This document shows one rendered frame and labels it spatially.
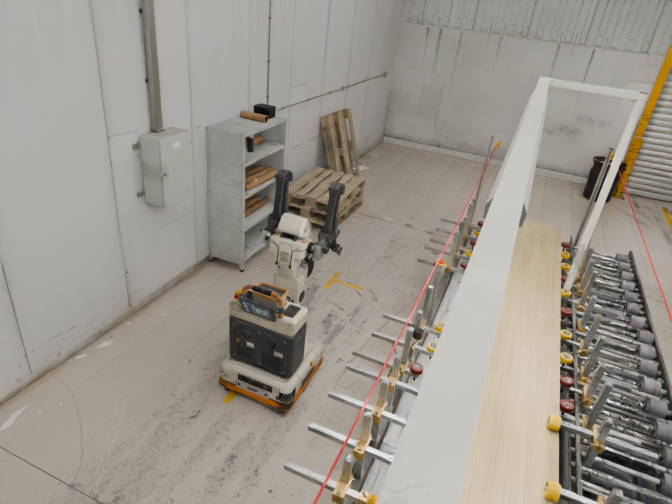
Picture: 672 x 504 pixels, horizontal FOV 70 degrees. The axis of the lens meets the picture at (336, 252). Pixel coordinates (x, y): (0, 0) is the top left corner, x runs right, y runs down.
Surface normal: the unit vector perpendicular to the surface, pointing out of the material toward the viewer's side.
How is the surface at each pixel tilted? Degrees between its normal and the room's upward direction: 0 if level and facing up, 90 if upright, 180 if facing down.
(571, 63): 90
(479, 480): 0
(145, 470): 0
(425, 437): 0
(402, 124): 90
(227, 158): 90
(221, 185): 90
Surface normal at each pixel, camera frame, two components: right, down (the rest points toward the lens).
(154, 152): -0.39, 0.40
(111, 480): 0.10, -0.87
